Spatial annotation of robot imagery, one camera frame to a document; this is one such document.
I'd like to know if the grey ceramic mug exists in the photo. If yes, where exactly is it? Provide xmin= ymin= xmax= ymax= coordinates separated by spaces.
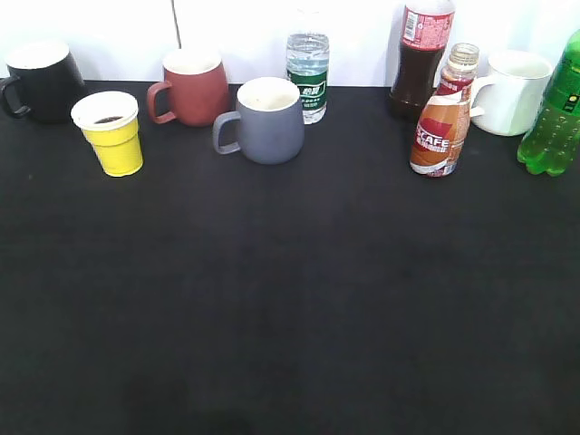
xmin=212 ymin=77 xmax=305 ymax=165

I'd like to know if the yellow paper cup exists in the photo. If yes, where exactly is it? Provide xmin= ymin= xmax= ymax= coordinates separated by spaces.
xmin=71 ymin=91 xmax=143 ymax=177

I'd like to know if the green sprite bottle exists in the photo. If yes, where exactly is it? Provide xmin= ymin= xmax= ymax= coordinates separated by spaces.
xmin=517 ymin=32 xmax=579 ymax=177

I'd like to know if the white ceramic mug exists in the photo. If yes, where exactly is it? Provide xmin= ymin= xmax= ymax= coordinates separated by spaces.
xmin=470 ymin=50 xmax=554 ymax=137

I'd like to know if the red ceramic mug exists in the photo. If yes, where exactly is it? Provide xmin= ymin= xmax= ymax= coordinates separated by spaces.
xmin=147 ymin=49 xmax=230 ymax=127

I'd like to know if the clear water bottle green label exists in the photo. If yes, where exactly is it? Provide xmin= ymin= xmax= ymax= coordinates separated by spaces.
xmin=285 ymin=6 xmax=331 ymax=126

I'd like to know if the black ceramic mug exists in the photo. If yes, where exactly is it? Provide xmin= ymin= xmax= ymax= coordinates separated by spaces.
xmin=1 ymin=40 xmax=87 ymax=123

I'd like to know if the brown coffee drink bottle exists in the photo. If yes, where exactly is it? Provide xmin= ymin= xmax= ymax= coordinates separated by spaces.
xmin=410 ymin=43 xmax=479 ymax=178

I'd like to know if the cola bottle red label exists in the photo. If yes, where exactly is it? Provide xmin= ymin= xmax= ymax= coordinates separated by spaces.
xmin=389 ymin=0 xmax=456 ymax=121

